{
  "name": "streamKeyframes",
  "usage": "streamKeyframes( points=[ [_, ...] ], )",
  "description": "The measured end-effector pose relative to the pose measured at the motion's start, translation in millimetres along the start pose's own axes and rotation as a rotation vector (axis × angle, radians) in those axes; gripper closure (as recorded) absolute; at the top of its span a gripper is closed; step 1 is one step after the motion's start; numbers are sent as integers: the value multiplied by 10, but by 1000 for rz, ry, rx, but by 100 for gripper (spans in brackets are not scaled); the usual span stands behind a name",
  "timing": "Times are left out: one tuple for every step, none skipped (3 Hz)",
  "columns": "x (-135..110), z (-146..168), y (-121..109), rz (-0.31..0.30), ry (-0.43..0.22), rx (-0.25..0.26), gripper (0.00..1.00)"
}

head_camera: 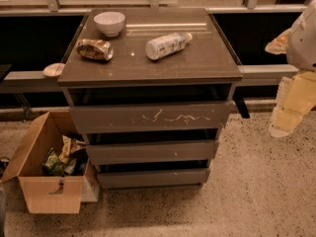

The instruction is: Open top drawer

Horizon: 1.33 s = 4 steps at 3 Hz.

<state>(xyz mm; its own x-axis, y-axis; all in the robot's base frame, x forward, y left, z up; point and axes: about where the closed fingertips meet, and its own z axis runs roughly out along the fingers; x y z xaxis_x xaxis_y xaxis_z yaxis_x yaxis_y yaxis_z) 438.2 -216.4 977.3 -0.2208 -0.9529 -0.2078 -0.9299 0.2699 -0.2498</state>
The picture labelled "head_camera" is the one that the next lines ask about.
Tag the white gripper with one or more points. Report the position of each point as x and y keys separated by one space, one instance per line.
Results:
x=303 y=43

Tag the grey top drawer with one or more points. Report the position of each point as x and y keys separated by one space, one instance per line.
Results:
x=135 y=118

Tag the grey drawer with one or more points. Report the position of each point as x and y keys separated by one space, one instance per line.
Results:
x=152 y=152
x=165 y=178
x=135 y=118

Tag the grey middle drawer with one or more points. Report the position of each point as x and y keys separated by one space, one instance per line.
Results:
x=152 y=152

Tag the grey drawer cabinet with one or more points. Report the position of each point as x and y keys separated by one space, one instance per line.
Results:
x=204 y=72

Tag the grey bottom drawer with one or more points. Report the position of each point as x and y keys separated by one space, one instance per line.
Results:
x=165 y=178

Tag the open cardboard box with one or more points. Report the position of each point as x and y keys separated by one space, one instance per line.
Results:
x=50 y=194

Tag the grey bench ledge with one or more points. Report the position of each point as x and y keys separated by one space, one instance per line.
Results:
x=36 y=82

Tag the clear plastic bottle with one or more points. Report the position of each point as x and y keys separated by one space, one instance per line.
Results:
x=166 y=45

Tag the white ceramic bowl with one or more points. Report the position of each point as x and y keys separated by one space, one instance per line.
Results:
x=110 y=23

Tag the crushed metal can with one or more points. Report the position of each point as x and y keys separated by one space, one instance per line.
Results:
x=97 y=49

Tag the crumpled tan wrapper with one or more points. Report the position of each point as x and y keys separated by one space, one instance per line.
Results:
x=70 y=146

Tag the small round pale dish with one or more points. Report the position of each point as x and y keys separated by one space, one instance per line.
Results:
x=53 y=70

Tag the green snack bag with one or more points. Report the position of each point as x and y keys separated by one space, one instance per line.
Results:
x=52 y=165

